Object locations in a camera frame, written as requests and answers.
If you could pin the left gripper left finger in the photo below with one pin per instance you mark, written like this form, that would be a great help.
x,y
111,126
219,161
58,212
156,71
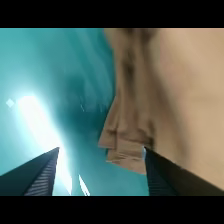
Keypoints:
x,y
35,176

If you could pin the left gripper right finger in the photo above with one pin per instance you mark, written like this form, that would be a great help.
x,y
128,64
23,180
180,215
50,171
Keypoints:
x,y
170,180

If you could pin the beige garment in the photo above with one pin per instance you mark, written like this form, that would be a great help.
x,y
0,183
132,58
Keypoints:
x,y
166,93

